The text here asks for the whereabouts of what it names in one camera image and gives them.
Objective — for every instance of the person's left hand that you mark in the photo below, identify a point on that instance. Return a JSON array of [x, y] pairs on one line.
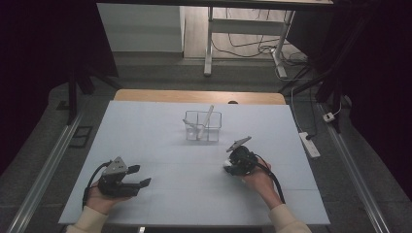
[[100, 202]]

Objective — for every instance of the desk with white frame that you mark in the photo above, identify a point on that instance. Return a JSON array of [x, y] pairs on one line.
[[246, 27]]

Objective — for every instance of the aluminium rail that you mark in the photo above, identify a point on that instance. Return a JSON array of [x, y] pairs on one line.
[[42, 178], [356, 181]]

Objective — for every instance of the white power strip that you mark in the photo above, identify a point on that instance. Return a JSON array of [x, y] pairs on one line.
[[310, 146]]

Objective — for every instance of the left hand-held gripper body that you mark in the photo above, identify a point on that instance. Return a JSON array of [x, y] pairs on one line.
[[115, 187]]

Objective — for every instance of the pale blue board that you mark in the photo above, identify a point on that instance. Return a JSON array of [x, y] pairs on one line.
[[200, 200]]

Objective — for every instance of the clear plastic pen holder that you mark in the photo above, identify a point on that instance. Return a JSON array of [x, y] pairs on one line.
[[213, 129]]

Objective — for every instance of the white pen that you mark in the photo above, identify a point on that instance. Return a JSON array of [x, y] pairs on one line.
[[206, 119]]

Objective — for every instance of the black stand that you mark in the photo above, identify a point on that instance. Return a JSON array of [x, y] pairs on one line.
[[330, 87], [72, 97]]

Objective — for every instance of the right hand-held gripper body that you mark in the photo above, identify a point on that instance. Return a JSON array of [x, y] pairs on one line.
[[244, 161]]

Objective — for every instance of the small white adapter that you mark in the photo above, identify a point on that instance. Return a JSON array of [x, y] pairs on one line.
[[328, 117]]

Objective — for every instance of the dark round table grommet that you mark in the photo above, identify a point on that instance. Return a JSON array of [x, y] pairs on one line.
[[232, 102]]

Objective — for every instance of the clear pen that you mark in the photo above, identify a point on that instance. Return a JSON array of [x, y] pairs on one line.
[[189, 124]]

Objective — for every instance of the person's right hand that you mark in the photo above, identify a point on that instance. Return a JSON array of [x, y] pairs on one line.
[[262, 183]]

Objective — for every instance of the dark curtain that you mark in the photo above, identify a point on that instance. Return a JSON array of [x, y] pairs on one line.
[[382, 81], [32, 64]]

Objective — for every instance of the black floor frame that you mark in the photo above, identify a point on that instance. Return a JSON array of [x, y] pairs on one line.
[[73, 137]]

